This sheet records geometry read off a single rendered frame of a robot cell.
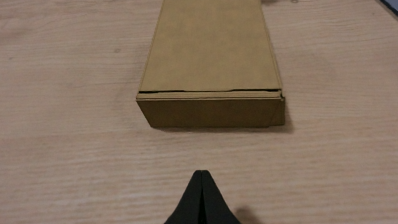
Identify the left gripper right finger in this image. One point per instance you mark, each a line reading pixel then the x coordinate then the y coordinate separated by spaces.
pixel 214 209

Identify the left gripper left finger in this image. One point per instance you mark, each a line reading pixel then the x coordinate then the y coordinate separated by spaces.
pixel 188 210

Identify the brown cardboard box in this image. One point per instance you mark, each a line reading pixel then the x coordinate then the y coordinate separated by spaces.
pixel 213 63

